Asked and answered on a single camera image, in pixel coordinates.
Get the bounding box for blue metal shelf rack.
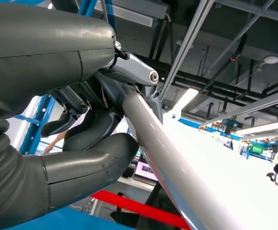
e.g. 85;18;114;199
7;0;134;230

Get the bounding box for lit monitor screen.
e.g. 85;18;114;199
134;160;159;183

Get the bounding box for long ceiling light strip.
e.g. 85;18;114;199
172;88;199;120
234;119;278;137

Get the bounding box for red barrier belt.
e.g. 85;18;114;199
91;190;191;230

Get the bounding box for green display board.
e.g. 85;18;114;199
251;144;264;156

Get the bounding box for round white ceiling lamp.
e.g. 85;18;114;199
264;55;278;65

